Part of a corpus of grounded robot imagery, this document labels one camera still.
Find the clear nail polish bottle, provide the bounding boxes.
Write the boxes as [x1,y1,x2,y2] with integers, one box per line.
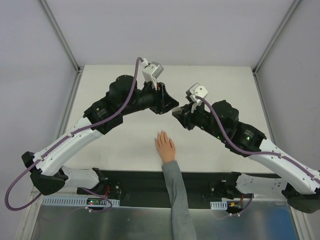
[171,106,183,115]

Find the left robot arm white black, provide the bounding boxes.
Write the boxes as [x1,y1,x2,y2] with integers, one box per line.
[21,75,179,196]

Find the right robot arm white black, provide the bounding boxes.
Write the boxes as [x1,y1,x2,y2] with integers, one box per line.
[172,100,320,214]

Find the grey sleeved forearm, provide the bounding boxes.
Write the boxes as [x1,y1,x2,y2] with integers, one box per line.
[161,160,197,240]

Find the person hand long nails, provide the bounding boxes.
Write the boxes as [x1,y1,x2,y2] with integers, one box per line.
[154,130,176,164]

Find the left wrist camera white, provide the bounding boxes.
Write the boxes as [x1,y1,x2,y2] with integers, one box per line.
[141,58,164,90]

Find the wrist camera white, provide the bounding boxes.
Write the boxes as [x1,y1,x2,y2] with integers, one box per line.
[186,83,209,113]
[141,58,164,90]

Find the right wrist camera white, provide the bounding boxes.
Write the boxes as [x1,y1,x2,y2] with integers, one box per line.
[186,83,209,113]

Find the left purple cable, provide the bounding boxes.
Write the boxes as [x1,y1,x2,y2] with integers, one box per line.
[4,57,148,222]

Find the purple cable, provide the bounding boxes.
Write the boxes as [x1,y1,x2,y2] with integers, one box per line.
[194,95,320,221]
[4,57,148,222]

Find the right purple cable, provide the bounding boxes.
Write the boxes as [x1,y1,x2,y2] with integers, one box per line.
[194,95,320,221]

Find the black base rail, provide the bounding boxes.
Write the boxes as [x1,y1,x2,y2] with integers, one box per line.
[59,169,286,209]

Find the left aluminium frame post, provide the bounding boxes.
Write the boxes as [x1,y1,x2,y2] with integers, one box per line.
[37,0,81,73]

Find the aluminium frame post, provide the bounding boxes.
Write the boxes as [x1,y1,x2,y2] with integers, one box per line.
[37,0,81,73]
[252,0,303,76]

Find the right white cable duct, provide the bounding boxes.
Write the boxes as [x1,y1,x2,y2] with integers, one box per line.
[209,200,243,211]

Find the white cable duct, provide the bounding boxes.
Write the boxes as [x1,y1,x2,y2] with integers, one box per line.
[209,200,243,211]
[42,196,120,208]

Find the left white cable duct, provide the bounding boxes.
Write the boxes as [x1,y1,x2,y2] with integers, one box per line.
[42,196,120,208]

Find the right aluminium frame post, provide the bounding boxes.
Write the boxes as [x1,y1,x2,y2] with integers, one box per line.
[252,0,303,76]

